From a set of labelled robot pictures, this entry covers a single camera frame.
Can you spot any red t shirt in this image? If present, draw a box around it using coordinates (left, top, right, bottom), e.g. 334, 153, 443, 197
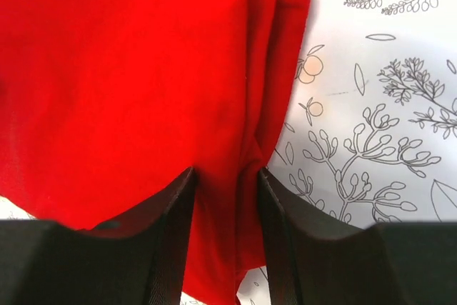
1, 0, 311, 304

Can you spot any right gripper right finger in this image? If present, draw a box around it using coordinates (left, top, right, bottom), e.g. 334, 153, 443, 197
258, 169, 456, 305

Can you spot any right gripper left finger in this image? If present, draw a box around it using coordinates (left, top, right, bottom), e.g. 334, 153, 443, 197
1, 168, 196, 304

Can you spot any floral patterned table cloth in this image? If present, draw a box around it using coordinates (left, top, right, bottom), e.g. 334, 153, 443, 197
1, 0, 456, 304

